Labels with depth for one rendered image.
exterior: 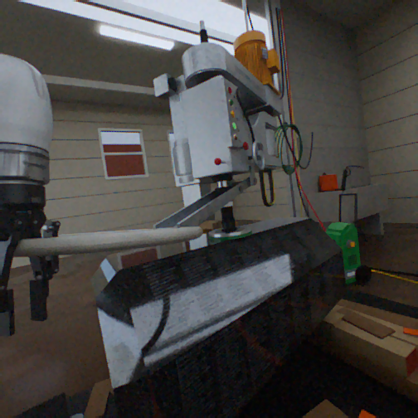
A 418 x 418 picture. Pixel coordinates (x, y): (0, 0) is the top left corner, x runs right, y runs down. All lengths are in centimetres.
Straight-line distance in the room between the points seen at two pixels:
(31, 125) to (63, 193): 658
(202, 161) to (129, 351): 78
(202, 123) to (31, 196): 82
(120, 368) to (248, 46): 187
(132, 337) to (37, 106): 62
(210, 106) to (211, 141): 15
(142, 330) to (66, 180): 646
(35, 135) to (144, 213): 688
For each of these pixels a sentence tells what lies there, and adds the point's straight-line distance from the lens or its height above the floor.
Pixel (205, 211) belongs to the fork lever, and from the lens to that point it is 89.
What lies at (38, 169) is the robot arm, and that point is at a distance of 48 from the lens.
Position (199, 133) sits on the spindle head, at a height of 132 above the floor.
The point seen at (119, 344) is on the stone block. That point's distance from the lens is 83.
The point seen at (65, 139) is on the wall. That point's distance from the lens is 731.
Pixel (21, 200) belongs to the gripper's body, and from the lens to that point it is 47.
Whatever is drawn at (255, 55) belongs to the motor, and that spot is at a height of 193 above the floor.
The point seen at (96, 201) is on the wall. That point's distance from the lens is 707.
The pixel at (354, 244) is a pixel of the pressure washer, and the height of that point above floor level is 40.
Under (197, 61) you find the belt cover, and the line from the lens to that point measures 119.
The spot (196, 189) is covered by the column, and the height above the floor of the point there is 111.
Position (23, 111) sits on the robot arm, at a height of 120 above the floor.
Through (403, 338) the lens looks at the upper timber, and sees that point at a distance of 162.
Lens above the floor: 103
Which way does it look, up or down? 3 degrees down
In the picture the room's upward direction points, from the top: 8 degrees counter-clockwise
